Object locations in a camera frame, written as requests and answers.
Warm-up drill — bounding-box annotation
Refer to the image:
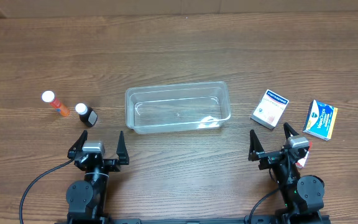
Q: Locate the white Hansaplast box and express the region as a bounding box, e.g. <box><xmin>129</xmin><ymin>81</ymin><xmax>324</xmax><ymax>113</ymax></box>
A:
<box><xmin>250</xmin><ymin>90</ymin><xmax>290</xmax><ymax>129</ymax></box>

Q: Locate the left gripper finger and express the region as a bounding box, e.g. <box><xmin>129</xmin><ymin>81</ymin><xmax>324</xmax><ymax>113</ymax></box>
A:
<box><xmin>116</xmin><ymin>131</ymin><xmax>129</xmax><ymax>165</ymax></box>
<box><xmin>67</xmin><ymin>130</ymin><xmax>88</xmax><ymax>159</ymax></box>

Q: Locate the clear plastic container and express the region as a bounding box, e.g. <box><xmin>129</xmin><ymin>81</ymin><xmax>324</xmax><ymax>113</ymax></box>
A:
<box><xmin>125</xmin><ymin>81</ymin><xmax>231</xmax><ymax>134</ymax></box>

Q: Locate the dark bottle white cap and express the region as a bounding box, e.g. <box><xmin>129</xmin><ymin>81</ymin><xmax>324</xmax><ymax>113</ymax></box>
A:
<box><xmin>75</xmin><ymin>103</ymin><xmax>98</xmax><ymax>128</ymax></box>

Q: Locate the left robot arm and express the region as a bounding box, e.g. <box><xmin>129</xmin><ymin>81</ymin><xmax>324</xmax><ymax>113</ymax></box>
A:
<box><xmin>66</xmin><ymin>130</ymin><xmax>129</xmax><ymax>224</ymax></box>

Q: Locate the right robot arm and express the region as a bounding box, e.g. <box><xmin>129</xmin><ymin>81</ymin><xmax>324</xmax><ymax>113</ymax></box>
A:
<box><xmin>244</xmin><ymin>123</ymin><xmax>331</xmax><ymax>223</ymax></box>

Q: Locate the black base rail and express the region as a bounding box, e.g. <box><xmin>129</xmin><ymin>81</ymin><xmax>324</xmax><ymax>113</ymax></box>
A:
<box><xmin>56</xmin><ymin>215</ymin><xmax>331</xmax><ymax>224</ymax></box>

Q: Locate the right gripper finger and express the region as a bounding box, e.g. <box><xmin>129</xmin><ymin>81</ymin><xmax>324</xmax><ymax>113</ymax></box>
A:
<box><xmin>283</xmin><ymin>123</ymin><xmax>299</xmax><ymax>139</ymax></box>
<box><xmin>248</xmin><ymin>129</ymin><xmax>265</xmax><ymax>161</ymax></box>

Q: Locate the left black cable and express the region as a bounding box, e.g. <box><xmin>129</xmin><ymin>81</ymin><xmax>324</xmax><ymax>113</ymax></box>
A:
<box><xmin>19</xmin><ymin>158</ymin><xmax>76</xmax><ymax>224</ymax></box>

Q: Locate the orange tube white cap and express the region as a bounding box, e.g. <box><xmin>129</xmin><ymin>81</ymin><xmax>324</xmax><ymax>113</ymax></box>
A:
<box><xmin>42</xmin><ymin>90</ymin><xmax>70</xmax><ymax>116</ymax></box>

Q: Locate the blue yellow VapoDrops box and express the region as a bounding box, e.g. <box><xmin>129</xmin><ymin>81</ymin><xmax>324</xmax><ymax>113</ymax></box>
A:
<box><xmin>303</xmin><ymin>100</ymin><xmax>338</xmax><ymax>141</ymax></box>

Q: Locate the red white small box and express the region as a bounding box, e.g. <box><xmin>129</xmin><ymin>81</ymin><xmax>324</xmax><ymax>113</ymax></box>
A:
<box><xmin>295</xmin><ymin>142</ymin><xmax>313</xmax><ymax>169</ymax></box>

